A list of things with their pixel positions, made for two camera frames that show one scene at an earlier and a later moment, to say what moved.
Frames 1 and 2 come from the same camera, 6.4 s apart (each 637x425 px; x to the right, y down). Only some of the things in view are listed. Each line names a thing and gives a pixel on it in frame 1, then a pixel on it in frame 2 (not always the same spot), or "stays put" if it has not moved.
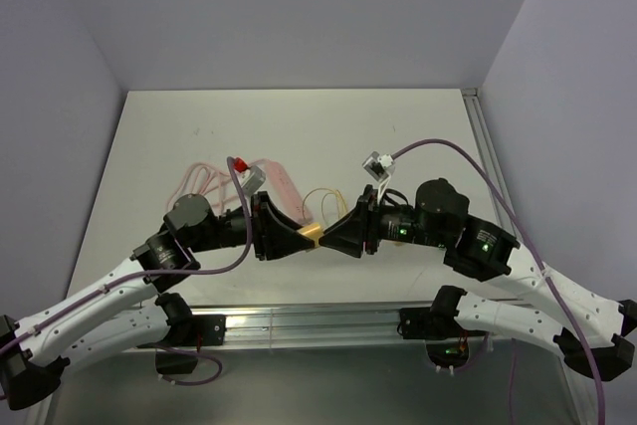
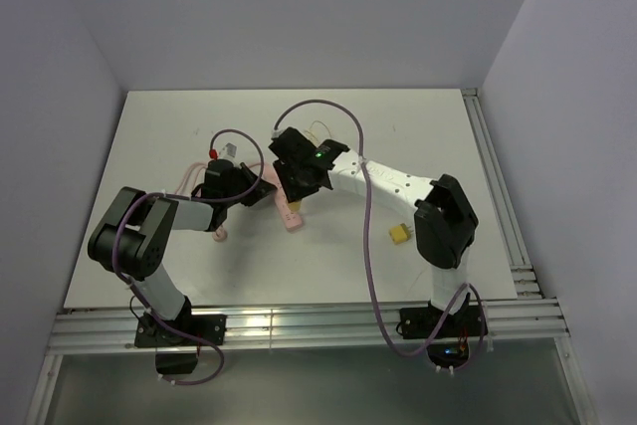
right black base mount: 447,346 stays put
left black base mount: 204,330 stays put
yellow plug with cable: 314,231 -> 294,206
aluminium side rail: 484,142 stays put
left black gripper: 283,245 -> 261,190
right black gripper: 348,236 -> 293,193
